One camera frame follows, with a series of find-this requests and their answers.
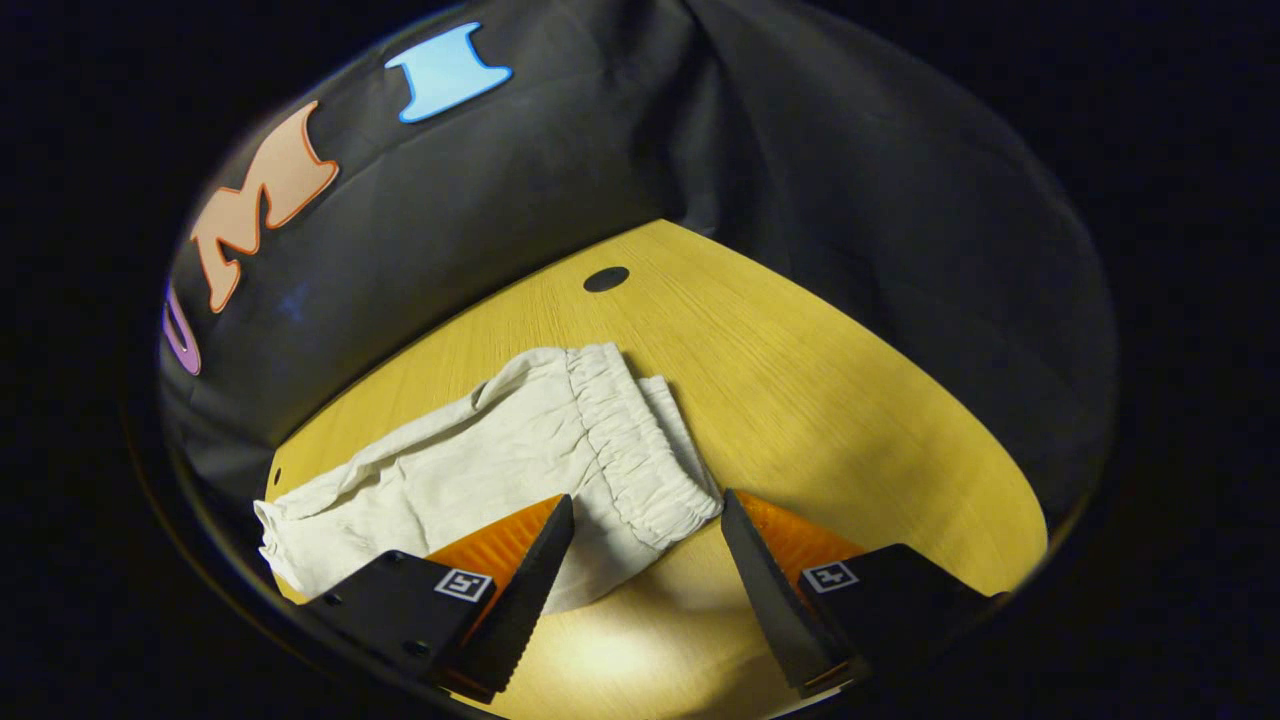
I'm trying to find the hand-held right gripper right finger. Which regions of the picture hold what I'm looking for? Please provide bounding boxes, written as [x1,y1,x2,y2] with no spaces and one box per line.
[720,488,1009,701]

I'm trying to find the white jeans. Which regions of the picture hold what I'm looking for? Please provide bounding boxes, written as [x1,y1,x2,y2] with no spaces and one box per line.
[253,342,723,614]

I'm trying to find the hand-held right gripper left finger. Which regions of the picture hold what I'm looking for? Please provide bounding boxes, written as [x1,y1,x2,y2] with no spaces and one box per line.
[303,493,577,703]

